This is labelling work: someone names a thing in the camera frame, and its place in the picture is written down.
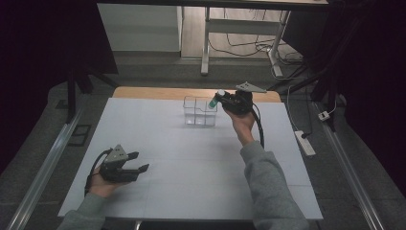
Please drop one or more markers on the black metal stand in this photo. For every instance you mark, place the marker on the black metal stand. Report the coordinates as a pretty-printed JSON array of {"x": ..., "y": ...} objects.
[
  {"x": 72, "y": 96},
  {"x": 322, "y": 86}
]

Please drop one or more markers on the clear acrylic compartment organizer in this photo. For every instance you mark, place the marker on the clear acrylic compartment organizer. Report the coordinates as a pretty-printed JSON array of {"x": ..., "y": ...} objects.
[{"x": 199, "y": 111}]

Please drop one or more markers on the white cabinet panel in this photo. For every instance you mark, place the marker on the white cabinet panel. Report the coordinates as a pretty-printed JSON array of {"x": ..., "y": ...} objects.
[{"x": 139, "y": 28}]

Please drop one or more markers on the dark curtain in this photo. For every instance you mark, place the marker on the dark curtain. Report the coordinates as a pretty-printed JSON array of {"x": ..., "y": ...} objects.
[
  {"x": 32, "y": 64},
  {"x": 373, "y": 80}
]

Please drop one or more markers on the small white adapter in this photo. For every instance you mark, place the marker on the small white adapter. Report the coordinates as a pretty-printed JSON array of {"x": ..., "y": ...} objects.
[{"x": 323, "y": 115}]

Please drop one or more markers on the metal floor rail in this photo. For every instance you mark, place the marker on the metal floor rail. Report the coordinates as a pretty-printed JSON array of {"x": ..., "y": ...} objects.
[
  {"x": 348, "y": 172},
  {"x": 48, "y": 169}
]

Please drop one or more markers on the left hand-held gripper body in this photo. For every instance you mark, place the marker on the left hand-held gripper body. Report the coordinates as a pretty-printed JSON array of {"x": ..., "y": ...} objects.
[{"x": 115, "y": 169}]

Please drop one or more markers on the green and white glue stick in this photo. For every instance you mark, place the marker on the green and white glue stick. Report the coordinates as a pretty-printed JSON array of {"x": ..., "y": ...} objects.
[{"x": 216, "y": 98}]

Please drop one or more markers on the white desk frame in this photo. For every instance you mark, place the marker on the white desk frame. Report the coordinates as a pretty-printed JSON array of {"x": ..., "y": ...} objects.
[{"x": 242, "y": 27}]

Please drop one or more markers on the white table cover sheet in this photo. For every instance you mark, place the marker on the white table cover sheet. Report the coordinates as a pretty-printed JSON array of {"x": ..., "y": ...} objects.
[{"x": 191, "y": 166}]

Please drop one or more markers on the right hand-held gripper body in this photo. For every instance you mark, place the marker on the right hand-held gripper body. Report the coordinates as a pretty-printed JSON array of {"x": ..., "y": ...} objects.
[{"x": 241, "y": 100}]

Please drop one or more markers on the person's left hand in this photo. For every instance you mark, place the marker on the person's left hand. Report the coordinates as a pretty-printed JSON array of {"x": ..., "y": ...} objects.
[{"x": 103, "y": 187}]

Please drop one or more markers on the white power strip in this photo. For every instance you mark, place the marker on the white power strip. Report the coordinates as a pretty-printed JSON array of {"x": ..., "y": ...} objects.
[{"x": 305, "y": 143}]

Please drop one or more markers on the black floor socket box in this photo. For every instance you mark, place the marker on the black floor socket box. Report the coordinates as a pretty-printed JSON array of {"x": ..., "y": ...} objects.
[{"x": 79, "y": 135}]

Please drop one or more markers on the person's right hand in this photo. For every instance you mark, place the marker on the person's right hand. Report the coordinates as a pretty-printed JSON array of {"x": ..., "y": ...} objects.
[{"x": 244, "y": 127}]

